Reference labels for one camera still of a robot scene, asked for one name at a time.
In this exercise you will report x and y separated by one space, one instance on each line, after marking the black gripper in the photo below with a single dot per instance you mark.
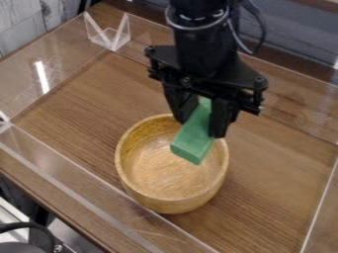
201 66

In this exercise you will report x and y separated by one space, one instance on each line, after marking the green rectangular block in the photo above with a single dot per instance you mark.
193 141

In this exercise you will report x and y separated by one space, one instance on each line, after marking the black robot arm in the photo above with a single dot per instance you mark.
201 7

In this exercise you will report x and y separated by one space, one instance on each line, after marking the brown wooden bowl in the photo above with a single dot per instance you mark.
162 181

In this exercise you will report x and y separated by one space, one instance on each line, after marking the clear acrylic corner bracket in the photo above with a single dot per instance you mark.
110 38

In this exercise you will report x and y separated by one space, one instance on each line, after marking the black metal frame piece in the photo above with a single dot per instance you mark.
38 238

